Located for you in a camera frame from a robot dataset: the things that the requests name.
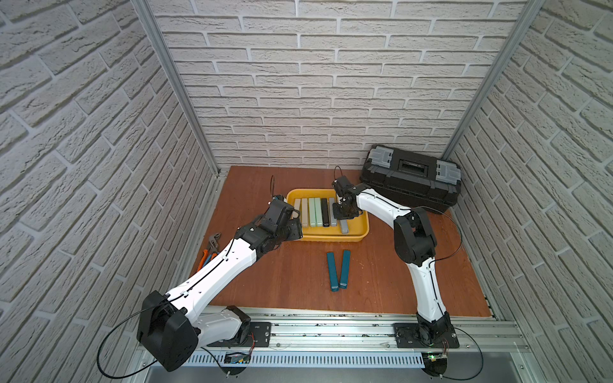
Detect yellow plastic tray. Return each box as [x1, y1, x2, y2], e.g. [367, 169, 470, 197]
[287, 188, 370, 242]

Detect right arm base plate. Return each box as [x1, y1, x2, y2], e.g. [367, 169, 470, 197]
[393, 323, 460, 349]

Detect teal pruner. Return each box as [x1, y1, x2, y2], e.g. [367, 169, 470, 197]
[339, 250, 351, 289]
[327, 252, 339, 291]

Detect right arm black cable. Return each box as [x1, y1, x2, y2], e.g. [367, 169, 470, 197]
[333, 165, 485, 382]

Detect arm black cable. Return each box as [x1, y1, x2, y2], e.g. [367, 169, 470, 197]
[333, 165, 485, 382]
[95, 174, 279, 380]

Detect left aluminium corner post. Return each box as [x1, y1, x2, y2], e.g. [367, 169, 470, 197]
[132, 0, 220, 176]

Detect orange handled pliers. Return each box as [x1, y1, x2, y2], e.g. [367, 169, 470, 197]
[197, 232, 221, 271]

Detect black folding pruner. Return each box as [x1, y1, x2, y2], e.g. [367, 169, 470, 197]
[321, 198, 330, 228]

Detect grey pruner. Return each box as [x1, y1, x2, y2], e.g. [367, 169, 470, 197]
[328, 197, 338, 227]
[339, 220, 350, 235]

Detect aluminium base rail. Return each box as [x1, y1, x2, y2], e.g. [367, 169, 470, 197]
[181, 307, 531, 369]

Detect black plastic toolbox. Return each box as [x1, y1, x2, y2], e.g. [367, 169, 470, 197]
[360, 145, 462, 213]

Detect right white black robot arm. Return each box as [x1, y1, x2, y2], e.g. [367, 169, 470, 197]
[332, 176, 459, 348]

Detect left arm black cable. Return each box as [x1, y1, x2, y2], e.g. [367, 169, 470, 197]
[95, 174, 279, 380]

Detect right aluminium corner post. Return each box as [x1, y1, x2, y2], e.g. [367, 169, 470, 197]
[441, 0, 544, 161]

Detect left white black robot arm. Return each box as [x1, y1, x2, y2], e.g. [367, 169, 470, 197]
[137, 196, 303, 372]

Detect aluminium corner post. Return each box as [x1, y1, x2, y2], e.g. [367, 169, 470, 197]
[132, 0, 220, 176]
[441, 0, 544, 161]

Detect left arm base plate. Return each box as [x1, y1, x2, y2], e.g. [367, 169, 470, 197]
[209, 322, 271, 348]

